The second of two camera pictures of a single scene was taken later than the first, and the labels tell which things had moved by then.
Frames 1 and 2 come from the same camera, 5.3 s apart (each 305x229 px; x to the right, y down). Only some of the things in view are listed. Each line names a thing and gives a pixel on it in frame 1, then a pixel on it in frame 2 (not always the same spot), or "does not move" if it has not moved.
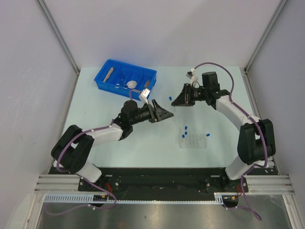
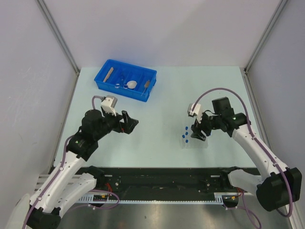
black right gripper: [185, 98] → [198, 127]
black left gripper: [161, 114] → [126, 127]
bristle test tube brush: [147, 84] does not move
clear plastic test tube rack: [192, 140] does not move
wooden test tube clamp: [108, 75] does not move
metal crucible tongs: [121, 80] does not move
